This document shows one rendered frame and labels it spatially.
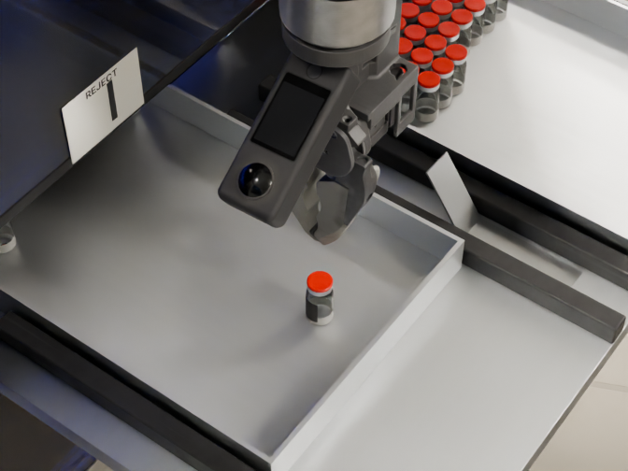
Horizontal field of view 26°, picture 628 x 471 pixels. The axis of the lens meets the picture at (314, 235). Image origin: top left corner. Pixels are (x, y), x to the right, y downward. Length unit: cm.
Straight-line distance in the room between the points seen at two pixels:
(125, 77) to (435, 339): 32
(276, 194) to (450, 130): 40
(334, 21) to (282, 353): 33
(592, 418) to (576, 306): 104
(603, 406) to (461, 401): 110
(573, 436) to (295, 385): 110
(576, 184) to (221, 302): 33
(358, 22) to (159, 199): 39
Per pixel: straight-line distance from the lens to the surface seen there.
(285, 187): 88
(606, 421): 214
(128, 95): 110
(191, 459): 102
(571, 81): 131
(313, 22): 85
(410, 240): 115
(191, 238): 116
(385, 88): 93
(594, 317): 110
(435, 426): 105
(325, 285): 106
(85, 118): 106
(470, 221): 117
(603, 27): 137
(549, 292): 111
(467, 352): 109
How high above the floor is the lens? 176
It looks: 49 degrees down
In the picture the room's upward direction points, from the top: straight up
